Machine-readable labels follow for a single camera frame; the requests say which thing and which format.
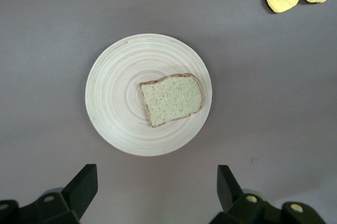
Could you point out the brown table mat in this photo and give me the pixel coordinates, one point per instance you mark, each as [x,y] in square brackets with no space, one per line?
[39,76]

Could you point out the brown toast slice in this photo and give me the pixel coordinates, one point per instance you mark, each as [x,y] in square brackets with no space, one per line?
[171,100]

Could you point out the round wooden plate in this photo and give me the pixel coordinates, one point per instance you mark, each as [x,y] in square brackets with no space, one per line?
[118,89]

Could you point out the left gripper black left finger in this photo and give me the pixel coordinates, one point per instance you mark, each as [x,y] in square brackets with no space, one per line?
[76,200]

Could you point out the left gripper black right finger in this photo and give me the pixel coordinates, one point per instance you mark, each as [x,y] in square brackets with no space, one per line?
[234,200]

